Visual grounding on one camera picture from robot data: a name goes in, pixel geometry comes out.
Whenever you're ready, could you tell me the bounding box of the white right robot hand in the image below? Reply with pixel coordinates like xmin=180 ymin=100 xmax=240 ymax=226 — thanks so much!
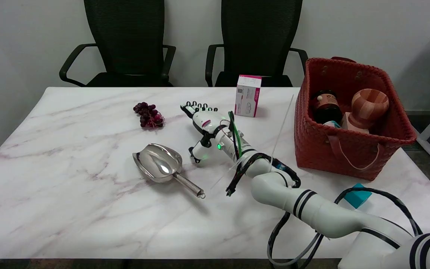
xmin=180 ymin=101 xmax=235 ymax=167

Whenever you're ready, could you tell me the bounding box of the white paper box pink print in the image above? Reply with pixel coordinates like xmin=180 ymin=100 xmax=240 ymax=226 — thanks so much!
xmin=234 ymin=75 xmax=262 ymax=118

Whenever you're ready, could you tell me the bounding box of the dark red grape bunch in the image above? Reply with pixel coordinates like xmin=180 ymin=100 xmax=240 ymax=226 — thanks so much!
xmin=133 ymin=102 xmax=165 ymax=129

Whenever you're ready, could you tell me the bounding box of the shiny metal scoop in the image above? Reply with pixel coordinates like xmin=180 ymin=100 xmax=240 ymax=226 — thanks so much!
xmin=132 ymin=143 xmax=206 ymax=199

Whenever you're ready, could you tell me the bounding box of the long white zip tie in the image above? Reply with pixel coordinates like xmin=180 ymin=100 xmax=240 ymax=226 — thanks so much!
xmin=211 ymin=95 xmax=295 ymax=189

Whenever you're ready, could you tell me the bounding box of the black mesh office chair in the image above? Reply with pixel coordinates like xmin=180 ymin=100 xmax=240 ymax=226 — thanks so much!
xmin=205 ymin=0 xmax=309 ymax=87
xmin=59 ymin=0 xmax=177 ymax=87

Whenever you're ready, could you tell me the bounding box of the dark bottle with orange label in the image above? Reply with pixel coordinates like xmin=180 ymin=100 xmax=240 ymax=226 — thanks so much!
xmin=309 ymin=90 xmax=343 ymax=126

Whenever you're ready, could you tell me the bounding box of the red woven basket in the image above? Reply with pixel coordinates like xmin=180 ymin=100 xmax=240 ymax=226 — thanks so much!
xmin=294 ymin=57 xmax=418 ymax=182

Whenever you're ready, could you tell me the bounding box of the striped wooden goblet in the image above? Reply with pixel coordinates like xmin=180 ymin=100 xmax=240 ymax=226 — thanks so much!
xmin=350 ymin=89 xmax=390 ymax=131

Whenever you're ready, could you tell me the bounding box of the teal cube block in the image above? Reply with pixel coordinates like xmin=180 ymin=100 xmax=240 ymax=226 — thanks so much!
xmin=344 ymin=183 xmax=372 ymax=209

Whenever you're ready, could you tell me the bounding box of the green cable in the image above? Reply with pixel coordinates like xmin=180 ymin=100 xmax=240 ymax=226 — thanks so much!
xmin=228 ymin=111 xmax=243 ymax=158

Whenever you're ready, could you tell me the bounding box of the black braided cable bundle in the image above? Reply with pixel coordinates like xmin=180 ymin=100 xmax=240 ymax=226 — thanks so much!
xmin=225 ymin=151 xmax=301 ymax=197

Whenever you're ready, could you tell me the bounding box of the black sagging cable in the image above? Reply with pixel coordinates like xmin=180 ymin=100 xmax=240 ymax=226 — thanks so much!
xmin=267 ymin=211 xmax=324 ymax=269

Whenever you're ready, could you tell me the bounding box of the grey cable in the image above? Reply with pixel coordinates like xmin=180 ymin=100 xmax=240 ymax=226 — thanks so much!
xmin=267 ymin=232 xmax=322 ymax=267

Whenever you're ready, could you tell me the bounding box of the black looping cable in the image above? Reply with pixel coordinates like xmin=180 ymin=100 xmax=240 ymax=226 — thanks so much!
xmin=334 ymin=187 xmax=423 ymax=236

